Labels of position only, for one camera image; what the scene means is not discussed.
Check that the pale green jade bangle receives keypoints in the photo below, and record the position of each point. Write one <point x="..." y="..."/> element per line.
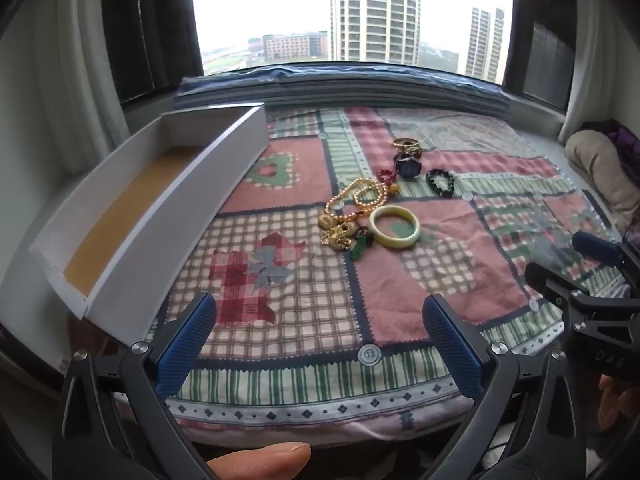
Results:
<point x="394" y="227"/>

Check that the gold chain bangle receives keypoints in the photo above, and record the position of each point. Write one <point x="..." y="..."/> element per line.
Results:
<point x="406" y="144"/>

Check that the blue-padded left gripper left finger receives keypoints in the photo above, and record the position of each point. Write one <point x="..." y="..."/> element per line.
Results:
<point x="154" y="371"/>

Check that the person's right hand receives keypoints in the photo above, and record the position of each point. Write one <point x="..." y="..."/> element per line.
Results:
<point x="617" y="399"/>

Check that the white left curtain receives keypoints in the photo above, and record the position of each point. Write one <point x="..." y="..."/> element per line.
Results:
<point x="76" y="82"/>

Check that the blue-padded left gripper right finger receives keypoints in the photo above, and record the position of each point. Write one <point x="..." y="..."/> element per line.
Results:
<point x="483" y="372"/>

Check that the beige pillow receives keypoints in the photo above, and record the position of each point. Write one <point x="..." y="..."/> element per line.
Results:
<point x="595" y="155"/>

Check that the person's left hand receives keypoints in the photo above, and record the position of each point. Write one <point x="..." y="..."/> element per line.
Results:
<point x="283" y="461"/>

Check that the white curtain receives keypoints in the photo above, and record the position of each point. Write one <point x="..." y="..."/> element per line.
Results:
<point x="594" y="74"/>
<point x="76" y="82"/>

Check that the white cardboard box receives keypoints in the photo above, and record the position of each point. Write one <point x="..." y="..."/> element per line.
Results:
<point x="117" y="243"/>

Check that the patchwork plaid quilt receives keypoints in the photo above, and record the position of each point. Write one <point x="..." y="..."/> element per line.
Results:
<point x="328" y="345"/>

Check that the white right curtain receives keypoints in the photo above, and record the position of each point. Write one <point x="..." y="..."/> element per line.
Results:
<point x="594" y="74"/>

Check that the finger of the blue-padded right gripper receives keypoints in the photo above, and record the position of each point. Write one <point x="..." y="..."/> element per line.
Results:
<point x="596" y="248"/>
<point x="558" y="290"/>

